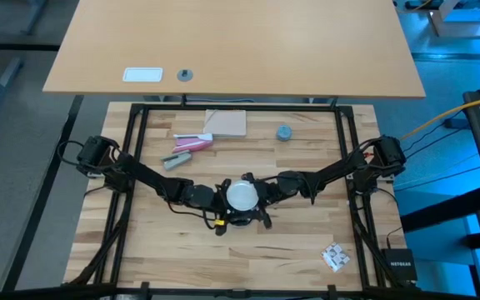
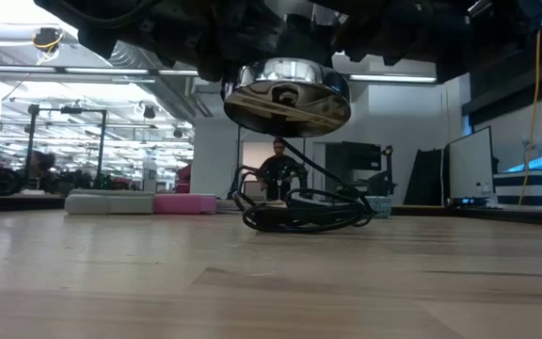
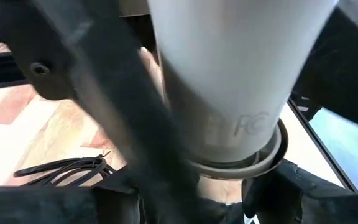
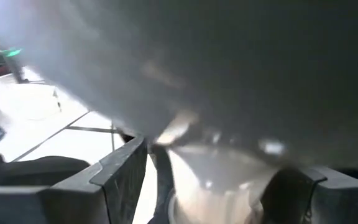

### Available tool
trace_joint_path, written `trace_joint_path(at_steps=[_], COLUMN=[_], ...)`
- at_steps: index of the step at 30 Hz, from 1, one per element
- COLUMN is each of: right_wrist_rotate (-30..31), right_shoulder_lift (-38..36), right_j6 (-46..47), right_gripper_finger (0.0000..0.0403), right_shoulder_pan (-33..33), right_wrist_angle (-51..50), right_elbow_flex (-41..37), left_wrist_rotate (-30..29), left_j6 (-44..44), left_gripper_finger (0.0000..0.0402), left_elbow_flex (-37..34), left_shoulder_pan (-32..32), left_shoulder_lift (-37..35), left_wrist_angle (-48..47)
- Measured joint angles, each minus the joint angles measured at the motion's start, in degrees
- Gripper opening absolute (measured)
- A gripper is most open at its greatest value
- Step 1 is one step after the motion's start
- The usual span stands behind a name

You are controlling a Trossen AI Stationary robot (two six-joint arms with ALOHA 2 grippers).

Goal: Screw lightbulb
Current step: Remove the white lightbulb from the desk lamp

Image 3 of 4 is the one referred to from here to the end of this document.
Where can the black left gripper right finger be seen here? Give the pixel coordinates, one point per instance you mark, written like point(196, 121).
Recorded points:
point(315, 202)

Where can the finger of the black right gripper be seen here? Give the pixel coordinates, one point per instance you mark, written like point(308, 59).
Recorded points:
point(110, 77)
point(346, 68)

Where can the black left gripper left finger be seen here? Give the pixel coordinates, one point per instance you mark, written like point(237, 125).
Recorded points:
point(57, 205)

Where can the white lightbulb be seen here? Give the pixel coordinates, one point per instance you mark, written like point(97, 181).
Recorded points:
point(238, 68)

